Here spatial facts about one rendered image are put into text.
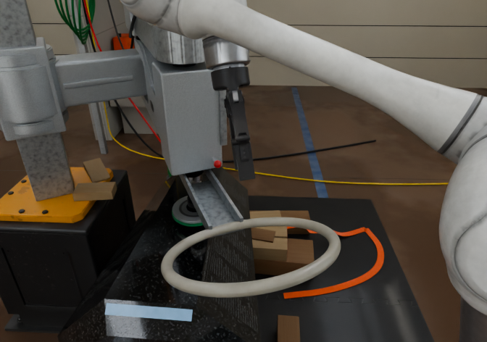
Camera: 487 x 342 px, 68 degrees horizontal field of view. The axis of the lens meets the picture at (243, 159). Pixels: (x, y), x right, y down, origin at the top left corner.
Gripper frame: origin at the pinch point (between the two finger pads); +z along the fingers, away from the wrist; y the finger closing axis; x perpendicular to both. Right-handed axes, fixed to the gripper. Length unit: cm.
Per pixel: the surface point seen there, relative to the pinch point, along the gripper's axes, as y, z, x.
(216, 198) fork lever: 64, 20, 8
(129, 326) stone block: 48, 56, 44
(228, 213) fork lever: 55, 24, 4
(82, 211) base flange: 111, 26, 77
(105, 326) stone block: 49, 56, 53
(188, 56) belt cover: 54, -33, 10
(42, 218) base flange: 109, 26, 96
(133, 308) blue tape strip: 50, 51, 42
